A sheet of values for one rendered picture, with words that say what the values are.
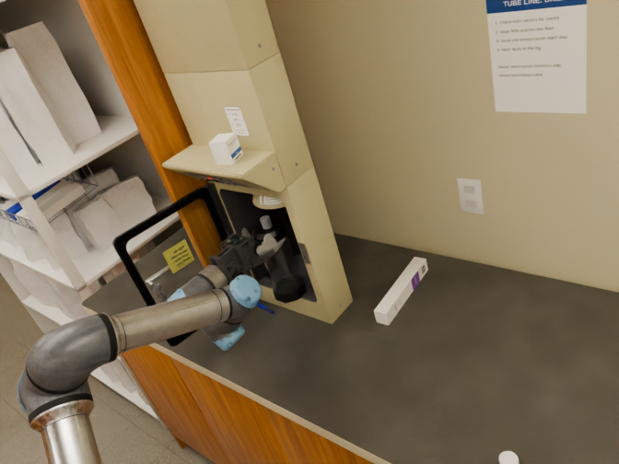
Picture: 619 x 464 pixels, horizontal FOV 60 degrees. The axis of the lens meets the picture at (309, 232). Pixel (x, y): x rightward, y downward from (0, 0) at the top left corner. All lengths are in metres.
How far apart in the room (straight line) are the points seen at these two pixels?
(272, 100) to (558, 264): 0.91
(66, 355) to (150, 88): 0.76
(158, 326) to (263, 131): 0.51
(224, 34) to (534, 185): 0.86
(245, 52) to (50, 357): 0.72
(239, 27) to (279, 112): 0.22
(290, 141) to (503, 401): 0.78
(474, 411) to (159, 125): 1.07
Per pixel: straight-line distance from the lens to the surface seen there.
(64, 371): 1.09
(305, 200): 1.40
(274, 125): 1.30
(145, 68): 1.52
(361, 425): 1.35
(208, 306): 1.19
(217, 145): 1.31
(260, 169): 1.27
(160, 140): 1.55
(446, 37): 1.44
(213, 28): 1.27
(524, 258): 1.68
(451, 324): 1.53
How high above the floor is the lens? 2.00
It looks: 31 degrees down
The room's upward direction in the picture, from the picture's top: 18 degrees counter-clockwise
